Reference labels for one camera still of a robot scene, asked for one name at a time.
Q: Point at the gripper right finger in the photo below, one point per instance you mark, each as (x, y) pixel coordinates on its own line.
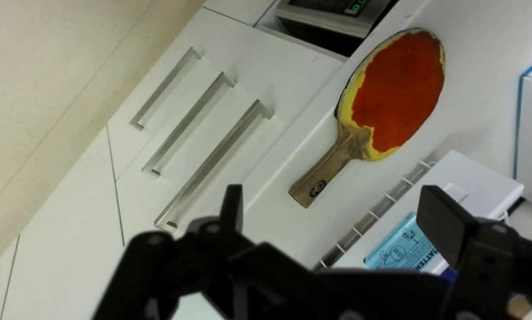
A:
(444, 222)

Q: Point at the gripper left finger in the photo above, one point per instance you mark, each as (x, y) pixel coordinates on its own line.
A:
(148, 271)

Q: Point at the white lower cabinet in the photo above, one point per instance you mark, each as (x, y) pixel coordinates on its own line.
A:
(83, 213)

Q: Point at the white drawer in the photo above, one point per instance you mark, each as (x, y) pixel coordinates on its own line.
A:
(252, 66)
(266, 146)
(212, 40)

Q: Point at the red table tennis paddle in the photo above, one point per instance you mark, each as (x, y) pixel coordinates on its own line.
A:
(395, 89)

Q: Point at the silver appliance with green display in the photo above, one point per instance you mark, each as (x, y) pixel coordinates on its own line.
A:
(324, 18)

